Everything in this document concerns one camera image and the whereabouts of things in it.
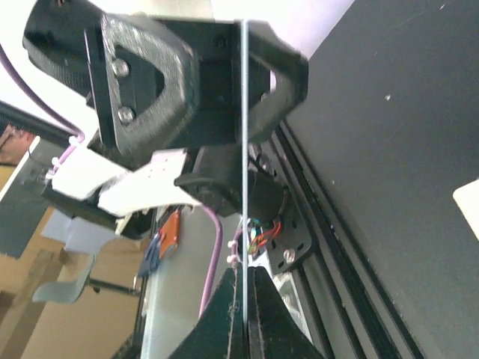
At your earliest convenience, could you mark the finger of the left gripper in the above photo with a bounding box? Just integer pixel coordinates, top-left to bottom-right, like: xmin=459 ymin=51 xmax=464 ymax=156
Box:
xmin=245 ymin=20 xmax=308 ymax=144

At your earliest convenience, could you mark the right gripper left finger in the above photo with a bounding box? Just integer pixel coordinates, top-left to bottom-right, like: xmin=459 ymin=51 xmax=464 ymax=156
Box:
xmin=170 ymin=266 xmax=245 ymax=359

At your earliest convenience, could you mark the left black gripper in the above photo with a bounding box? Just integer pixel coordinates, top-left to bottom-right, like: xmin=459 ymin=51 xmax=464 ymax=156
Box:
xmin=22 ymin=0 xmax=278 ymax=165

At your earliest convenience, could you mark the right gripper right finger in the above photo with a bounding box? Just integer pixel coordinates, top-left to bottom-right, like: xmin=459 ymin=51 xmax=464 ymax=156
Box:
xmin=247 ymin=267 xmax=322 ymax=359

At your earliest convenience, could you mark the beige card holder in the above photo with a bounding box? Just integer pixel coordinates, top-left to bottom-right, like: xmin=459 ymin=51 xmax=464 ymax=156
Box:
xmin=453 ymin=179 xmax=479 ymax=239

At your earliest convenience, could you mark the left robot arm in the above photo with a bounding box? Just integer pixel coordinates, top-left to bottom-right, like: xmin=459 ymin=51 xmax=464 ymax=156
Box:
xmin=22 ymin=1 xmax=308 ymax=227

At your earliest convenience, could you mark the orange connector tool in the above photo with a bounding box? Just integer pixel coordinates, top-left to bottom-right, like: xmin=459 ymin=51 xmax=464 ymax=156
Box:
xmin=137 ymin=209 xmax=181 ymax=277

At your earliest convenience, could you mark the grey office chair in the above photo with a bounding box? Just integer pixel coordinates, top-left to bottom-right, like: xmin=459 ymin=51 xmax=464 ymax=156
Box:
xmin=32 ymin=254 xmax=141 ymax=304

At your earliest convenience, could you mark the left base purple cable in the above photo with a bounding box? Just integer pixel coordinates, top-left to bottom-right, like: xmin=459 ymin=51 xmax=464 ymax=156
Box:
xmin=198 ymin=203 xmax=244 ymax=319

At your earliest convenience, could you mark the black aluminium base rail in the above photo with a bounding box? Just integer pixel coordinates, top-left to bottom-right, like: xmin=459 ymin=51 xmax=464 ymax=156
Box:
xmin=260 ymin=123 xmax=426 ymax=358

